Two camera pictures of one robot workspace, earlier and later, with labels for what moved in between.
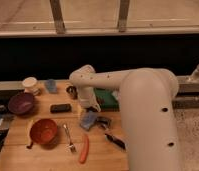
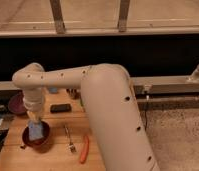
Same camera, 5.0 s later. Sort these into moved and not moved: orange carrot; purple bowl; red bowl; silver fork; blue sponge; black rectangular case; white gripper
Moved: red bowl; blue sponge; white gripper
Not moved: purple bowl; orange carrot; black rectangular case; silver fork
